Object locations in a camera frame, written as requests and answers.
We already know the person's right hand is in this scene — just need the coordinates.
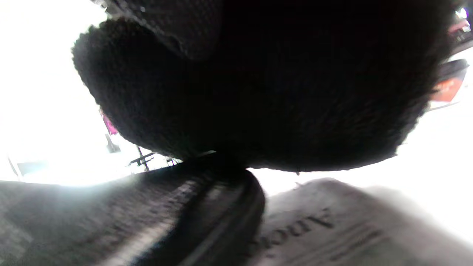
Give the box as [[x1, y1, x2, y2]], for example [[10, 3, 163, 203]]
[[92, 0, 455, 59]]

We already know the black fuzzy cloth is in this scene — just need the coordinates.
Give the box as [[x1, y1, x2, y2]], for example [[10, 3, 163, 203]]
[[72, 18, 456, 173]]

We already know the black leather shoe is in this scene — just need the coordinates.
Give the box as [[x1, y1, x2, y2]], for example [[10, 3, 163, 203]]
[[0, 153, 266, 266]]

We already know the shoe polish jar red label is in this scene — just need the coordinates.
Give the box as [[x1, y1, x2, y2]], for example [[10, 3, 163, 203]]
[[429, 58, 470, 111]]

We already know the printed newspaper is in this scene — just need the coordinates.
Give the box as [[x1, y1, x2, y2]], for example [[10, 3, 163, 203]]
[[246, 177, 473, 266]]

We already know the monitor with purple screen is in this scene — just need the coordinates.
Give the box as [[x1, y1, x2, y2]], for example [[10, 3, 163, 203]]
[[98, 108, 119, 136]]

